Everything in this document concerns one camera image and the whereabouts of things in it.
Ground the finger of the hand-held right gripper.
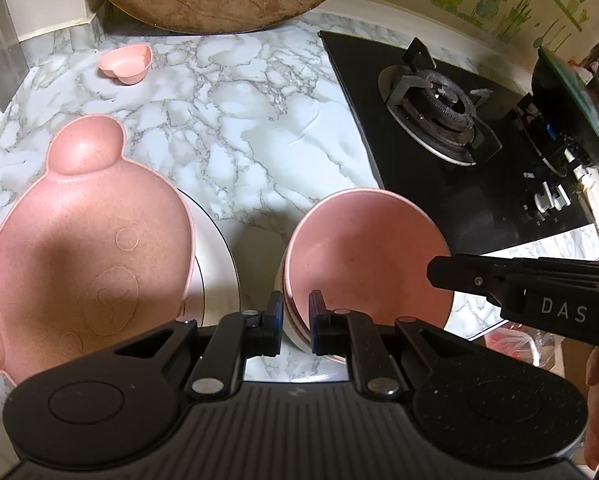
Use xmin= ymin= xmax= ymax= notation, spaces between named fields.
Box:
xmin=426 ymin=254 xmax=523 ymax=306

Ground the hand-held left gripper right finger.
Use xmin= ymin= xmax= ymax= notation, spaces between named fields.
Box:
xmin=308 ymin=290 xmax=480 ymax=403

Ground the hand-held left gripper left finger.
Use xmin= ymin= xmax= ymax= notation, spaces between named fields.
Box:
xmin=112 ymin=290 xmax=286 ymax=403

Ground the white floral plate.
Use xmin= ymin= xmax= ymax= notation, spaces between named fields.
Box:
xmin=176 ymin=187 xmax=242 ymax=328

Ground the pink bowl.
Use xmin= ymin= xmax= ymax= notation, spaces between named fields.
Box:
xmin=282 ymin=188 xmax=454 ymax=341

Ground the pink bear-shaped plate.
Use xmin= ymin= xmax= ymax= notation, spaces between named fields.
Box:
xmin=0 ymin=116 xmax=196 ymax=381

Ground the red plastic bag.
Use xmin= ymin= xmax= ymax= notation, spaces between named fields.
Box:
xmin=484 ymin=322 xmax=565 ymax=378

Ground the black glass gas stove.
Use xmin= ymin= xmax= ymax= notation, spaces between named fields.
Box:
xmin=319 ymin=30 xmax=597 ymax=261

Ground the stove control knob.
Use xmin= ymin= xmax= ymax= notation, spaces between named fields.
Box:
xmin=532 ymin=180 xmax=573 ymax=213

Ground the gas stove burner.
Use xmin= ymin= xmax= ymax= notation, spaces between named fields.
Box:
xmin=378 ymin=37 xmax=503 ymax=167

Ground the black wok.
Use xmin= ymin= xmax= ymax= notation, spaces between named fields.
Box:
xmin=529 ymin=45 xmax=599 ymax=171

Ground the small pink heart dish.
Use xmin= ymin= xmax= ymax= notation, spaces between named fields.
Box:
xmin=98 ymin=44 xmax=153 ymax=87

